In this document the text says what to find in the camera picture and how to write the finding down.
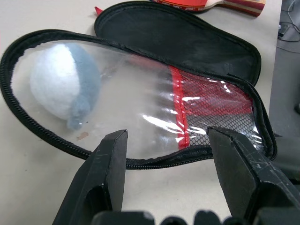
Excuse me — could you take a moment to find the black power adapter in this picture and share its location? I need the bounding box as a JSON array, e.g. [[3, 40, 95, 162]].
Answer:
[[278, 22, 292, 38]]

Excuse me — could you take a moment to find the black and red paddle case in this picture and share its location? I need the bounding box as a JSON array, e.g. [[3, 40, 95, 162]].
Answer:
[[0, 1, 278, 171]]

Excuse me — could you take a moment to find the thin dark floor cable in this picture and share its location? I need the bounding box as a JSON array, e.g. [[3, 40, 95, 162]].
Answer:
[[287, 0, 300, 43]]

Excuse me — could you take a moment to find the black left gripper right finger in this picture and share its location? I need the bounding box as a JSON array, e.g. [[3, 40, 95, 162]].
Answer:
[[207, 126, 300, 221]]

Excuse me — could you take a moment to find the red table tennis paddle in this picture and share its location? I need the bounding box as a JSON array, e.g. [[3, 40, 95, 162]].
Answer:
[[149, 0, 267, 18]]

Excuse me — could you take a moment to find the white and blue plush ball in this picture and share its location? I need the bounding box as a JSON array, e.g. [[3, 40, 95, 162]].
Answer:
[[30, 43, 102, 130]]

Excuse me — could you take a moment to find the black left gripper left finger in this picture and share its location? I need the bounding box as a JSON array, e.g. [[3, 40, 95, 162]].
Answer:
[[52, 129, 128, 225]]

